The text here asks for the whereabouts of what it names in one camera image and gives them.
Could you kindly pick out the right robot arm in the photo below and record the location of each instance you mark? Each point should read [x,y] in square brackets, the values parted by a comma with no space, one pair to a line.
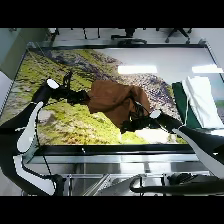
[200,140]

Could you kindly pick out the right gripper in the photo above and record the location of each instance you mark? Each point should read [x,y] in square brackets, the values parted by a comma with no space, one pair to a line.
[133,124]

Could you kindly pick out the dark green garment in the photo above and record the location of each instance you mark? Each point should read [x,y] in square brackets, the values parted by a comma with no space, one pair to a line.
[181,103]

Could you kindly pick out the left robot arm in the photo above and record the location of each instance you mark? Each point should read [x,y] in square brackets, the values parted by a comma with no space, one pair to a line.
[23,130]

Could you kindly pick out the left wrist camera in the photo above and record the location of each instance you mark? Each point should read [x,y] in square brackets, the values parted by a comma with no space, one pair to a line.
[67,80]

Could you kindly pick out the brown shirt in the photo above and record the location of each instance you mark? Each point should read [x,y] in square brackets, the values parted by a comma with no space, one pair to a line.
[115,100]

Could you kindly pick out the white garment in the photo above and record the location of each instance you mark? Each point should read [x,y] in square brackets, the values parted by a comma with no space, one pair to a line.
[203,101]

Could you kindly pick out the silver frame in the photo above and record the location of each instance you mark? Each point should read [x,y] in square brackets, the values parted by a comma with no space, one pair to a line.
[116,170]

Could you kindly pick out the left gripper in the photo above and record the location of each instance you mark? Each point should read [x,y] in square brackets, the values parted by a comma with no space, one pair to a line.
[77,97]

